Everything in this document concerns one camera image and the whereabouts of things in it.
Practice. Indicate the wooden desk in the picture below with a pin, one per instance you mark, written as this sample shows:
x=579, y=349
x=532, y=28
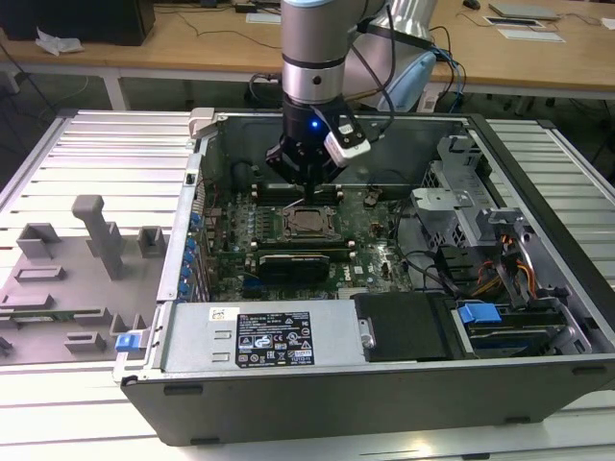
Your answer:
x=202, y=43

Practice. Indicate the green RAM stick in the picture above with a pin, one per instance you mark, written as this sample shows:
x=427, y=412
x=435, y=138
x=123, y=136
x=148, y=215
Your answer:
x=43, y=317

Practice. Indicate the green motherboard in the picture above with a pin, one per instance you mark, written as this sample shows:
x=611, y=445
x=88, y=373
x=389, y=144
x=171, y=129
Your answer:
x=370, y=269

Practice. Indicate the grey parts rack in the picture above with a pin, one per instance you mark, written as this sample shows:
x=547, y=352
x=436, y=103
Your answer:
x=62, y=288

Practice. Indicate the black power adapter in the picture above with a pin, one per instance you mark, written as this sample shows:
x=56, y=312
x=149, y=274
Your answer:
x=245, y=7

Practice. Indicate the installed black RAM sticks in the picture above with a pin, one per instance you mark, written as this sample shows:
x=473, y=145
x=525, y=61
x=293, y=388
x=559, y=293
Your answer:
x=274, y=192

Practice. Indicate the blue case latch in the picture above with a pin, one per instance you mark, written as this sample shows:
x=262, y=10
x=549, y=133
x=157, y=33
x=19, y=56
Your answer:
x=126, y=343

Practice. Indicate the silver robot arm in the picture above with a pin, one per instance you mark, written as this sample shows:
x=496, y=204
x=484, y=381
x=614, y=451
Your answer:
x=312, y=48

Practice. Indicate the blue disk carrier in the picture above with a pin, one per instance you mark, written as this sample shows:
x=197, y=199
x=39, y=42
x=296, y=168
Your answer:
x=475, y=317

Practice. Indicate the pale blue teach pendant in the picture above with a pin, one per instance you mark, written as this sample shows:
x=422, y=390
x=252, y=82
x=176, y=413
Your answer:
x=408, y=81

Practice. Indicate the grey flat laptop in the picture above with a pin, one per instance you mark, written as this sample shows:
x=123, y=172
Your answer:
x=523, y=9

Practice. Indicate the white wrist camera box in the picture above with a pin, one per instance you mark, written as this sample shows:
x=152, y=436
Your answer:
x=348, y=144

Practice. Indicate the CPU socket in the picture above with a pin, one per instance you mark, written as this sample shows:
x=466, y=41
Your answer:
x=288, y=229

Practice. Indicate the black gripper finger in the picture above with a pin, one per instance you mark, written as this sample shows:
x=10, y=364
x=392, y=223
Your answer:
x=307, y=185
x=321, y=185

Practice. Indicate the black computer tower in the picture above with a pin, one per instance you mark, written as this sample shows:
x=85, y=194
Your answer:
x=81, y=19

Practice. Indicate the silver power supply with label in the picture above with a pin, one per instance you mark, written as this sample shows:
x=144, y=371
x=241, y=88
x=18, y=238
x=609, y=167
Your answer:
x=192, y=336

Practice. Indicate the black optical drive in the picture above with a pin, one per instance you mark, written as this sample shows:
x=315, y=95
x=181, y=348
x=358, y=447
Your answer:
x=403, y=326

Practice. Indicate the crumpled white paper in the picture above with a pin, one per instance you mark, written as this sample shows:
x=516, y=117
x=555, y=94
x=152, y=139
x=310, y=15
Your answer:
x=57, y=42

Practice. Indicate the black open PC case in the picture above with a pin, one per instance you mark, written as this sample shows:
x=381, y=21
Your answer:
x=336, y=408

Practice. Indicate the silver drive cage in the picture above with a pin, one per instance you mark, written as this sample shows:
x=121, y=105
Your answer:
x=447, y=201

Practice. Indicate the black graphics card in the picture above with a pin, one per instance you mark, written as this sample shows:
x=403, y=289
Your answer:
x=294, y=269

